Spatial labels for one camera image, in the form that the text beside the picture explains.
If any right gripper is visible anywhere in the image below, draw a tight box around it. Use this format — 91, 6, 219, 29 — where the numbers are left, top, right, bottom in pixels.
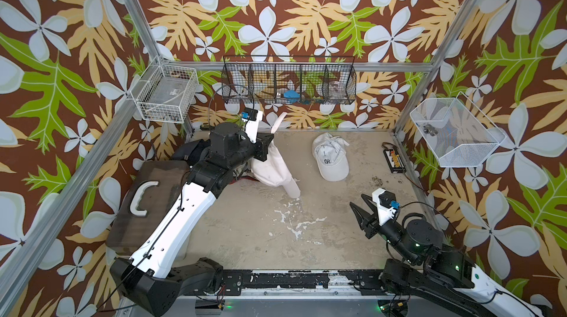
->
348, 195, 418, 266

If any cream pink baseball cap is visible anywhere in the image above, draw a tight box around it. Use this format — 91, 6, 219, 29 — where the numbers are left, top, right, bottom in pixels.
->
249, 112, 301, 199

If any white baseball cap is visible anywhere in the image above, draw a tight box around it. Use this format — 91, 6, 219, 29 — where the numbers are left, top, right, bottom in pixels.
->
312, 133, 349, 182

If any black baseball cap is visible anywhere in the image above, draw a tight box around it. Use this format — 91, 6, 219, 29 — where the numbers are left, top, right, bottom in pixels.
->
171, 139, 211, 166

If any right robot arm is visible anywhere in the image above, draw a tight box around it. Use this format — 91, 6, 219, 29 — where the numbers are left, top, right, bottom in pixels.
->
349, 189, 552, 316

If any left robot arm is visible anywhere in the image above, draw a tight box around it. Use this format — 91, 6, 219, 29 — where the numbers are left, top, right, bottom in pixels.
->
110, 122, 274, 316

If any blue object in basket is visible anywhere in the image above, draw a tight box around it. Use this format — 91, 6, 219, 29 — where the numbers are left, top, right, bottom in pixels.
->
283, 90, 301, 102

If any black orange device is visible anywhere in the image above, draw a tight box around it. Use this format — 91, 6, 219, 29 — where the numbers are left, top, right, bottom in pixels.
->
382, 142, 406, 174

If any small dark object in basket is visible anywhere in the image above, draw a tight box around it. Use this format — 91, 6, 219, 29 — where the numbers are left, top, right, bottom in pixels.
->
423, 124, 439, 136

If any brown lidded storage box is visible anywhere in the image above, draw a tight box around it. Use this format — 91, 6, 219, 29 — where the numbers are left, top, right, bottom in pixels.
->
106, 161, 189, 256

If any white mesh basket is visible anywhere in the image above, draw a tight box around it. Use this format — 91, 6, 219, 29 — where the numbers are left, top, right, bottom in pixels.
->
410, 92, 507, 168

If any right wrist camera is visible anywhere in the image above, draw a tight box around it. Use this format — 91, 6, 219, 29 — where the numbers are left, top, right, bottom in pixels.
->
372, 188, 400, 226

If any black wire basket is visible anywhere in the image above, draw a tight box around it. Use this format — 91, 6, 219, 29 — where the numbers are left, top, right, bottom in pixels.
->
219, 55, 357, 104

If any white wire basket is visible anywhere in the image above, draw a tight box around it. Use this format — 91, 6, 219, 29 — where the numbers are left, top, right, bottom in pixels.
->
130, 63, 199, 124

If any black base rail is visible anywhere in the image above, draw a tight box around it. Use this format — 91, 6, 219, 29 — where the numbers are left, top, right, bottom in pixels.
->
186, 269, 399, 297

